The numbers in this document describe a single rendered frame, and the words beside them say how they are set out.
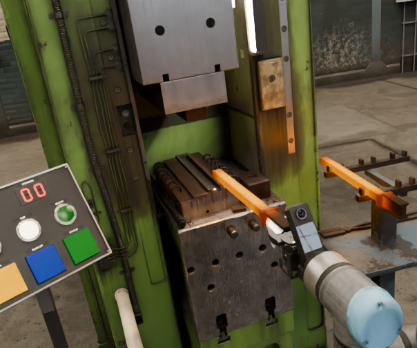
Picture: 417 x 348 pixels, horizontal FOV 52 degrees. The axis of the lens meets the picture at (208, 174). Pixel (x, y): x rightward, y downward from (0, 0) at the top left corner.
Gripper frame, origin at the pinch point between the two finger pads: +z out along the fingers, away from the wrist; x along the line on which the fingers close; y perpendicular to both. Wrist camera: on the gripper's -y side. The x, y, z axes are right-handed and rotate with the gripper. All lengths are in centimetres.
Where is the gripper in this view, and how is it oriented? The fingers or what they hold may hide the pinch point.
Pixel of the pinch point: (273, 217)
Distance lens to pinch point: 99.8
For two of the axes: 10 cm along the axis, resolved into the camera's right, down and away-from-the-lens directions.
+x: 9.4, -2.3, 2.6
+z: -3.3, -3.2, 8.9
